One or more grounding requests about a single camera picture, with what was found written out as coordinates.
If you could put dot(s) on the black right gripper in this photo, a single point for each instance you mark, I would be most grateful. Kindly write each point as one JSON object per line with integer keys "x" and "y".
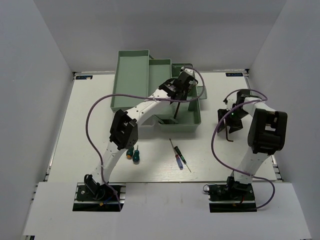
{"x": 235, "y": 126}

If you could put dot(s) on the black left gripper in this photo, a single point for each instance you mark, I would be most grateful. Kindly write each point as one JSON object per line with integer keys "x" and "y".
{"x": 185, "y": 96}

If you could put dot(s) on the small brown hex key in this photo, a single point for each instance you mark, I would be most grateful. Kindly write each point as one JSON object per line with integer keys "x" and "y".
{"x": 176, "y": 112}

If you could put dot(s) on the black green precision screwdriver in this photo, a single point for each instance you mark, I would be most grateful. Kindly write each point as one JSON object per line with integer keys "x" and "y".
{"x": 178, "y": 152}

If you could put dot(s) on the blue red screwdriver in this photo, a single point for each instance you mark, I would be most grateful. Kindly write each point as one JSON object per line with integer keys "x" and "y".
{"x": 179, "y": 162}

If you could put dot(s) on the orange-tipped green stubby screwdriver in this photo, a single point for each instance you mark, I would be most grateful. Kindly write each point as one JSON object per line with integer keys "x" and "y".
{"x": 130, "y": 153}

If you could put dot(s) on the large brown hex key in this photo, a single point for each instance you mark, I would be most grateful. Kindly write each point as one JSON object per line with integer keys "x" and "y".
{"x": 227, "y": 133}

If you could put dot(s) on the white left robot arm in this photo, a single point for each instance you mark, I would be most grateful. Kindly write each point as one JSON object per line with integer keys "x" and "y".
{"x": 124, "y": 130}

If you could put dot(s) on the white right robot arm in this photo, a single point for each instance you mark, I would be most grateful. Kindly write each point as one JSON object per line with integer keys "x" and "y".
{"x": 266, "y": 136}

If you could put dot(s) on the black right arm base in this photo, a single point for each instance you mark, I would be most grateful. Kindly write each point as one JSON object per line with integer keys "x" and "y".
{"x": 231, "y": 197}

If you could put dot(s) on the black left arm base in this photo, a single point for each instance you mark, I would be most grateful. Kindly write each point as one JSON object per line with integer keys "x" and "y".
{"x": 91, "y": 196}

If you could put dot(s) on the green plastic toolbox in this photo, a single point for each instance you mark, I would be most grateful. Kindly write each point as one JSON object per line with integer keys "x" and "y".
{"x": 139, "y": 74}

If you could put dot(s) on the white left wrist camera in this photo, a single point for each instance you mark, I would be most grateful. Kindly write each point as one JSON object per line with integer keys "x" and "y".
{"x": 187, "y": 70}

